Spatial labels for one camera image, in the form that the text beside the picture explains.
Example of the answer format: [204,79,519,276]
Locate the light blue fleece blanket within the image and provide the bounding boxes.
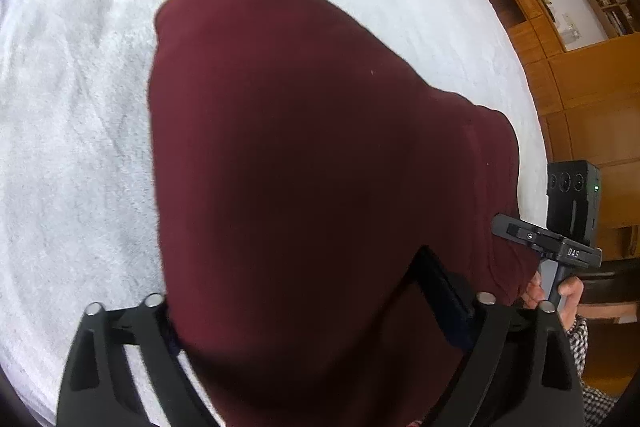
[0,0,551,427]

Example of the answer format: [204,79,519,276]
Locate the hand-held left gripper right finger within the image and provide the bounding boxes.
[407,246,586,427]

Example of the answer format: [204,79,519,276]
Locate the wooden cabinet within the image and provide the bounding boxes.
[470,0,640,258]

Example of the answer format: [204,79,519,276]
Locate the person's right hand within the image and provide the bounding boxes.
[520,272,586,333]

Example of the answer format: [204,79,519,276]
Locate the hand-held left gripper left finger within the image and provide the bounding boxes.
[56,293,216,427]

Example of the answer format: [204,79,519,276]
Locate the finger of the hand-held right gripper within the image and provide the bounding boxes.
[491,214,541,253]

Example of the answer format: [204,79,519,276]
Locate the maroon pants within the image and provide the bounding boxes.
[148,0,543,427]

